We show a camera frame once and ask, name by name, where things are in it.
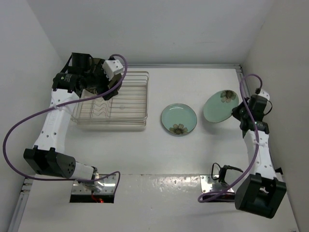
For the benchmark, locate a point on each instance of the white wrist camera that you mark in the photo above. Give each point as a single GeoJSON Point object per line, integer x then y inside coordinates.
{"type": "Point", "coordinates": [262, 93]}
{"type": "Point", "coordinates": [112, 68]}

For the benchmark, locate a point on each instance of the green floral plate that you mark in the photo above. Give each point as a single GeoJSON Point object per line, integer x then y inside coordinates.
{"type": "Point", "coordinates": [218, 107]}
{"type": "Point", "coordinates": [178, 119]}

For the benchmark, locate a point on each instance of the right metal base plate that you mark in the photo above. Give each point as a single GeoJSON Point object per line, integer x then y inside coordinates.
{"type": "Point", "coordinates": [211, 184]}

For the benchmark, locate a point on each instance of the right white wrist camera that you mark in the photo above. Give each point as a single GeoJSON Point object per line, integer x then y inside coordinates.
{"type": "Point", "coordinates": [262, 93]}

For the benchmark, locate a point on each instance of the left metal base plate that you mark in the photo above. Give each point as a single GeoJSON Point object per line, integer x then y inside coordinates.
{"type": "Point", "coordinates": [106, 184]}

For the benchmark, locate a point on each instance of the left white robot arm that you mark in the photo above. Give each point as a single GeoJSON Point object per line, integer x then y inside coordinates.
{"type": "Point", "coordinates": [47, 156]}

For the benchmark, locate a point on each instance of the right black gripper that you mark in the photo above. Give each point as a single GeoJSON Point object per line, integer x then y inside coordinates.
{"type": "Point", "coordinates": [235, 111]}

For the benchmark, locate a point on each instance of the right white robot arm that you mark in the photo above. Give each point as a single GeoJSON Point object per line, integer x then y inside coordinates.
{"type": "Point", "coordinates": [261, 192]}

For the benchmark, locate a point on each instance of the dark brown plate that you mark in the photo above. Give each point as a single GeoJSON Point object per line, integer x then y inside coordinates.
{"type": "Point", "coordinates": [95, 81]}

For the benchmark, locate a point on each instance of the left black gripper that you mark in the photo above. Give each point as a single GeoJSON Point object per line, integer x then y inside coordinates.
{"type": "Point", "coordinates": [99, 69]}

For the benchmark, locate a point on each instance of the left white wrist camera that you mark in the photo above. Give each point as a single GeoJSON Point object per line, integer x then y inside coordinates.
{"type": "Point", "coordinates": [112, 68]}

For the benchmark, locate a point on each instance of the wire dish rack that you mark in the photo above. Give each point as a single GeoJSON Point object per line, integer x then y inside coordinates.
{"type": "Point", "coordinates": [127, 111]}

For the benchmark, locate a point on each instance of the metal base plate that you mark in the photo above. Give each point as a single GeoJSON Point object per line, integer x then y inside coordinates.
{"type": "Point", "coordinates": [106, 184]}
{"type": "Point", "coordinates": [211, 184]}

